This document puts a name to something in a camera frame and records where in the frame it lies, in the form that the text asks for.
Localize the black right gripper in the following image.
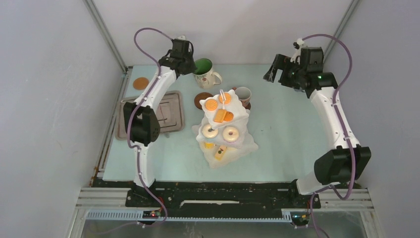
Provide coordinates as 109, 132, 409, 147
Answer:
262, 54, 306, 90

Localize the green-inside floral mug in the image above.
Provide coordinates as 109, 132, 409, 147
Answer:
193, 58, 223, 89

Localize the dark brown round coaster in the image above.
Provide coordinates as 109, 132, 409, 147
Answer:
194, 92, 213, 110

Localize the pink mug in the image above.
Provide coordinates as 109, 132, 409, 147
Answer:
235, 86, 252, 108

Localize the light brown round coaster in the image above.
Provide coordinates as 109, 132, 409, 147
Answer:
133, 77, 149, 90

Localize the small orange round cookie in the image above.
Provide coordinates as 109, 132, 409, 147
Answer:
218, 92, 231, 105

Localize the yellow square cake piece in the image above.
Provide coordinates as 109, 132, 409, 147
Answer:
213, 109, 227, 123

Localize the white chocolate-hole donut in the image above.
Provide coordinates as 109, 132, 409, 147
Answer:
201, 123, 218, 139

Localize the white three-tier cake stand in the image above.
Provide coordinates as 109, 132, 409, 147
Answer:
192, 89, 259, 169

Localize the white frosted donut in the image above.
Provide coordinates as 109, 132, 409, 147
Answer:
222, 126, 239, 143

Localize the yellow swirl roll cake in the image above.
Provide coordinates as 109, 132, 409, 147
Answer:
204, 142, 215, 149

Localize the yellow cake with berries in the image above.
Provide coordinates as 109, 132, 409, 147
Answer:
214, 145, 228, 161

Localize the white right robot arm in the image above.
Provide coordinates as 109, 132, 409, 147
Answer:
263, 47, 371, 207

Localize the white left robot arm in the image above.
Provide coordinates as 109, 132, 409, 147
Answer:
123, 35, 196, 207

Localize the metal serving tray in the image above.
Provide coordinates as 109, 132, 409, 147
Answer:
115, 91, 185, 141

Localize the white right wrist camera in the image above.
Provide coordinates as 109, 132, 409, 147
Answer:
290, 38, 305, 63

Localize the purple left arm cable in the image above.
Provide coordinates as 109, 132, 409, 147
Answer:
126, 27, 174, 229

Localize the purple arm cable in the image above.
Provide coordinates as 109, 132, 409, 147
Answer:
301, 34, 357, 238
126, 27, 174, 229

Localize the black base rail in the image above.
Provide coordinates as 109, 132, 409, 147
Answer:
125, 181, 321, 219

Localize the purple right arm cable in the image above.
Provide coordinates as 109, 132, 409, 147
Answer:
301, 34, 357, 238

